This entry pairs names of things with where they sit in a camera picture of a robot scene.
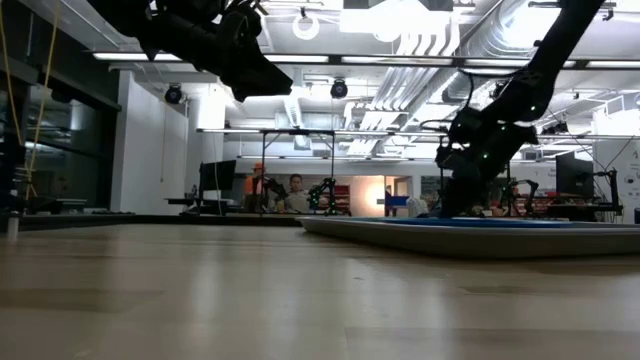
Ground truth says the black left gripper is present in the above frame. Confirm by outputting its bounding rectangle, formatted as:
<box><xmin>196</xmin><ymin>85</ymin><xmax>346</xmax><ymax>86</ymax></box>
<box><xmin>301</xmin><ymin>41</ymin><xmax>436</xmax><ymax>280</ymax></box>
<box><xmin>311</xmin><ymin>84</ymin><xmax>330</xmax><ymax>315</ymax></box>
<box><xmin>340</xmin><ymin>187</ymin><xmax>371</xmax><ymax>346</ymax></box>
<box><xmin>213</xmin><ymin>2</ymin><xmax>294</xmax><ymax>104</ymax></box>

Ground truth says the blue box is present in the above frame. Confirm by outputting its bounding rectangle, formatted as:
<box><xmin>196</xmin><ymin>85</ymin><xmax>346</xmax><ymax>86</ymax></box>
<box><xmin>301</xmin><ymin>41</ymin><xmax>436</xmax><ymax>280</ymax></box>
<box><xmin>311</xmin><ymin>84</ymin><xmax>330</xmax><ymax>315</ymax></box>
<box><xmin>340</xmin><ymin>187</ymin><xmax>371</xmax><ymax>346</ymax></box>
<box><xmin>384</xmin><ymin>194</ymin><xmax>411</xmax><ymax>218</ymax></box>

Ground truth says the black computer monitor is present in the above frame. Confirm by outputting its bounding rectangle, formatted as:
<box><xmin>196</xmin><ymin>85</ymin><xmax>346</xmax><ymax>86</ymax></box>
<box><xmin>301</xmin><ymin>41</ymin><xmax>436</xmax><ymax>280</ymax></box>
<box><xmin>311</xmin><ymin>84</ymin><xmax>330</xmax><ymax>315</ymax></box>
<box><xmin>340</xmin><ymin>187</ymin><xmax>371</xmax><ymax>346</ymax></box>
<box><xmin>555</xmin><ymin>150</ymin><xmax>594</xmax><ymax>199</ymax></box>
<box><xmin>198</xmin><ymin>159</ymin><xmax>238</xmax><ymax>193</ymax></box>

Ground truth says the dark background desk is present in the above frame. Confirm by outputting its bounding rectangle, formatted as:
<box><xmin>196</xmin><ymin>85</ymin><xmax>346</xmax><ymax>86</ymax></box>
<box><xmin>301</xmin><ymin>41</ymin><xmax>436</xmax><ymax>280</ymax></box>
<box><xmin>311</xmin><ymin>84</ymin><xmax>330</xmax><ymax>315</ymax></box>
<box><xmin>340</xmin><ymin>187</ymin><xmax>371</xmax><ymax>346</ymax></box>
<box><xmin>164</xmin><ymin>196</ymin><xmax>237</xmax><ymax>217</ymax></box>

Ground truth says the black background table frame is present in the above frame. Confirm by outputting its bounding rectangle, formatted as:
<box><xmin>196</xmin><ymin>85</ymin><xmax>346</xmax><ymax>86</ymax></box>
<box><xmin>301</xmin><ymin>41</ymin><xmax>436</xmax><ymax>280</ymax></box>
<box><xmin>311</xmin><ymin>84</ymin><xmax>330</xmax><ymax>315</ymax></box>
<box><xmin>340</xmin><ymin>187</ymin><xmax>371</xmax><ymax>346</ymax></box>
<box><xmin>259</xmin><ymin>128</ymin><xmax>338</xmax><ymax>217</ymax></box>

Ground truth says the long ceiling light strip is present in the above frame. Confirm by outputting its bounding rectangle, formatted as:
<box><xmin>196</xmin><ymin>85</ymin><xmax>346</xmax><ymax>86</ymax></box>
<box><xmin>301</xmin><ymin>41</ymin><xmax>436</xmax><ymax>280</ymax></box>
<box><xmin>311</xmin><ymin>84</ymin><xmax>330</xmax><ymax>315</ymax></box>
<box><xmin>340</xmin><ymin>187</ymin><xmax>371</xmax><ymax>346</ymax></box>
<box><xmin>91</xmin><ymin>51</ymin><xmax>331</xmax><ymax>65</ymax></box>

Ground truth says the yellow cable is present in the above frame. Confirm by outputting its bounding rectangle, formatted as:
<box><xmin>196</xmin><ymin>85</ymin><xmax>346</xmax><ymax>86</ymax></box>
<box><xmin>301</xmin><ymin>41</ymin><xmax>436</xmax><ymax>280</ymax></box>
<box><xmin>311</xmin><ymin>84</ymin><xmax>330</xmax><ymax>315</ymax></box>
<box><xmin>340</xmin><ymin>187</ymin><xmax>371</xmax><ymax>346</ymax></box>
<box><xmin>0</xmin><ymin>0</ymin><xmax>62</xmax><ymax>200</ymax></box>

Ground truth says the white poster panel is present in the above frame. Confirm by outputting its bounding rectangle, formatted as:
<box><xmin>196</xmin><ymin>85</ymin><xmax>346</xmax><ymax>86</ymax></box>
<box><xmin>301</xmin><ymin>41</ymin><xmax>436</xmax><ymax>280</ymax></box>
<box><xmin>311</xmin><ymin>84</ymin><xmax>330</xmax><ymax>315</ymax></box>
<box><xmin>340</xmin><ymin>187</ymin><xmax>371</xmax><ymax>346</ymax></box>
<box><xmin>591</xmin><ymin>138</ymin><xmax>640</xmax><ymax>225</ymax></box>

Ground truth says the round white ceiling lamp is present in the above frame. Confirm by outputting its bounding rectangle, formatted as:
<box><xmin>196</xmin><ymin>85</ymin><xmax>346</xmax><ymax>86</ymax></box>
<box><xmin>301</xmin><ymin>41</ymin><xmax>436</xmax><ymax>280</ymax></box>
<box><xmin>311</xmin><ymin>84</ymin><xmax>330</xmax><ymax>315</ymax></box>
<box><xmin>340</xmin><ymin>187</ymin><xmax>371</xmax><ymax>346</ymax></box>
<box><xmin>291</xmin><ymin>6</ymin><xmax>322</xmax><ymax>42</ymax></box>

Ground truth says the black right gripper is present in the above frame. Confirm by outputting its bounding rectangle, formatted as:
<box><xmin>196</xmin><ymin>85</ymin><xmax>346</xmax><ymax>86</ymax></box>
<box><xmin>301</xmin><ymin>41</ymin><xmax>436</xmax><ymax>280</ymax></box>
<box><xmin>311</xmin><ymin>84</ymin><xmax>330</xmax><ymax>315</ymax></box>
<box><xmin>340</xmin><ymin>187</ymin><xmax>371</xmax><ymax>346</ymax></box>
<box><xmin>433</xmin><ymin>105</ymin><xmax>540</xmax><ymax>219</ymax></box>

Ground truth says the grey plastic tray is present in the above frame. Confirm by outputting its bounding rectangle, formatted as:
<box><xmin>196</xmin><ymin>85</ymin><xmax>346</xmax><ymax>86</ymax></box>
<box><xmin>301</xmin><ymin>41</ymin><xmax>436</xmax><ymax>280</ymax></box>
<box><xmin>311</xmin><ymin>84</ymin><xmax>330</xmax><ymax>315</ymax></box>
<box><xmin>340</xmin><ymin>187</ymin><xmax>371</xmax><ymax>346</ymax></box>
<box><xmin>296</xmin><ymin>215</ymin><xmax>640</xmax><ymax>260</ymax></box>

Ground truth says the blue round plate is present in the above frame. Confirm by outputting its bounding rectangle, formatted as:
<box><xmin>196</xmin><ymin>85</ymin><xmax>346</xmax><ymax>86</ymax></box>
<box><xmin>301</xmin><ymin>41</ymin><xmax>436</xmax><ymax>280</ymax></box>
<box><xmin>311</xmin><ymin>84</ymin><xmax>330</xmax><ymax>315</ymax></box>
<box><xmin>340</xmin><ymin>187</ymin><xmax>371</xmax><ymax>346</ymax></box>
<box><xmin>344</xmin><ymin>215</ymin><xmax>582</xmax><ymax>230</ymax></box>

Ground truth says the person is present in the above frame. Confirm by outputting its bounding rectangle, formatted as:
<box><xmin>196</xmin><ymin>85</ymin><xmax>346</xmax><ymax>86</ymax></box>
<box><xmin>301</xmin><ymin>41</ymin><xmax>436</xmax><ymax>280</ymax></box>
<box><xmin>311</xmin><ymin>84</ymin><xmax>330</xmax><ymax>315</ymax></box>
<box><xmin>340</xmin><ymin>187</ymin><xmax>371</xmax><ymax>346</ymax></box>
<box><xmin>280</xmin><ymin>172</ymin><xmax>315</xmax><ymax>215</ymax></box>
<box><xmin>243</xmin><ymin>161</ymin><xmax>267</xmax><ymax>212</ymax></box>

